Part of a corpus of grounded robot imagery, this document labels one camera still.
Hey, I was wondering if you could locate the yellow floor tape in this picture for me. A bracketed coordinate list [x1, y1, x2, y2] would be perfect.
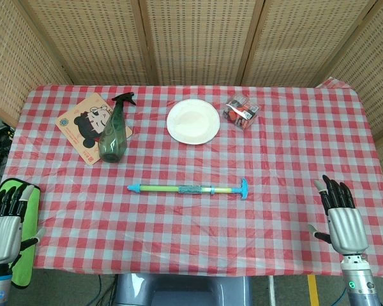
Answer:
[307, 275, 319, 306]

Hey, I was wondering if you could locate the white round plate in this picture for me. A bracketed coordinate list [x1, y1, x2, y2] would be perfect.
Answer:
[166, 99, 221, 145]

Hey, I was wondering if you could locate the red white checkered tablecloth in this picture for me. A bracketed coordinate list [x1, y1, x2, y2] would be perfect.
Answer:
[0, 78, 383, 279]

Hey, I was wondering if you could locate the grey robot torso base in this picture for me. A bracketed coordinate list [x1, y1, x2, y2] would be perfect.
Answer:
[114, 273, 253, 306]

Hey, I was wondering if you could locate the bright green cloth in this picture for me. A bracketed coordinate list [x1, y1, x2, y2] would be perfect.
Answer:
[0, 178, 41, 289]

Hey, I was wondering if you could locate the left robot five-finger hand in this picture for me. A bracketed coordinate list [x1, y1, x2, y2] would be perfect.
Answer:
[0, 186, 47, 265]

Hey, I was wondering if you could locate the blue green water pump toy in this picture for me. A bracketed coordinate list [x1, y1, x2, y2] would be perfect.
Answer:
[127, 177, 249, 201]

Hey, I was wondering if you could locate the cartoon print orange mat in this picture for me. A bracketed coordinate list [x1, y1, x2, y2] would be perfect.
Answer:
[56, 92, 134, 166]

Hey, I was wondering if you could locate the white table leg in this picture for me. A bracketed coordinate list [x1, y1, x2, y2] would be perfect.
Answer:
[267, 276, 276, 306]

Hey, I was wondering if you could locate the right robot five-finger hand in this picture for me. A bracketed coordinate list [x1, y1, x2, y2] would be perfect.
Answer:
[307, 174, 370, 256]

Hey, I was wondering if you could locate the woven bamboo folding screen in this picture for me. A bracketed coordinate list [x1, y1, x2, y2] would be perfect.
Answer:
[0, 0, 383, 179]

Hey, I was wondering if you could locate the clear box with red packets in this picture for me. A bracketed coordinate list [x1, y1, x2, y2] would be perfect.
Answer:
[222, 94, 262, 131]

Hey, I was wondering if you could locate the green spray bottle black nozzle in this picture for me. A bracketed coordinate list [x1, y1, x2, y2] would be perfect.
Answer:
[98, 92, 137, 164]

